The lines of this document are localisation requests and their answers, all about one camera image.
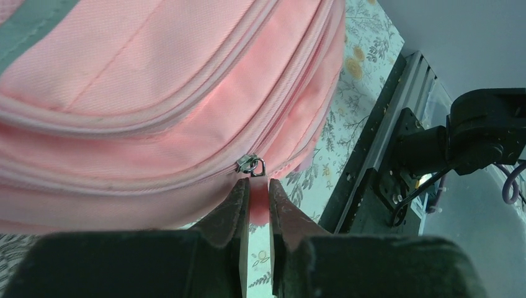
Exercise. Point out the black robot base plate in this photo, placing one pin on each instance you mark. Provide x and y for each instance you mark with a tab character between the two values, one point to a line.
379	191

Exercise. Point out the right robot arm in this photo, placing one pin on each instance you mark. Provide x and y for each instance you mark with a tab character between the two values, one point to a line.
484	126

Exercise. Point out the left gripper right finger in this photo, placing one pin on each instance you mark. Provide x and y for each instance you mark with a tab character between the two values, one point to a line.
311	262

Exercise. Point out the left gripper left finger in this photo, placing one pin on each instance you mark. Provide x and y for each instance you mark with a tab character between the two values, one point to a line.
206	260

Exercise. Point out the pink school backpack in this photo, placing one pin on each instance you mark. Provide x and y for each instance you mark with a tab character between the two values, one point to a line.
138	114

